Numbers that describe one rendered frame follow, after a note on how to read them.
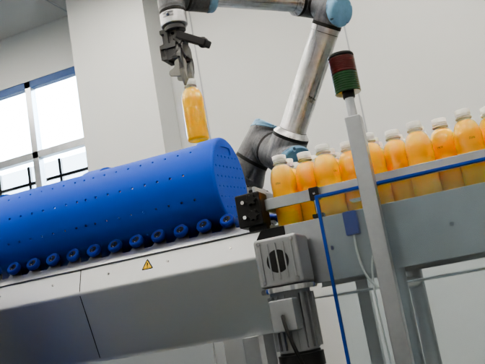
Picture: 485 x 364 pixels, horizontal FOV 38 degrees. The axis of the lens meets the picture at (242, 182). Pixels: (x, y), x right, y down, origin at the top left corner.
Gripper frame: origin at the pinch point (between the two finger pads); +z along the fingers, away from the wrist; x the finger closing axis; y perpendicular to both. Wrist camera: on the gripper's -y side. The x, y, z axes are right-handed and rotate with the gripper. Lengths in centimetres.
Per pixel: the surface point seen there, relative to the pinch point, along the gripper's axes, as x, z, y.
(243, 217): 30, 51, -21
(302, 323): 40, 81, -35
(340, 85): 44, 27, -56
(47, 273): 18, 54, 50
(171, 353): -146, 91, 95
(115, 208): 19.7, 39.0, 22.4
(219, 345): -153, 91, 70
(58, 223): 20, 39, 43
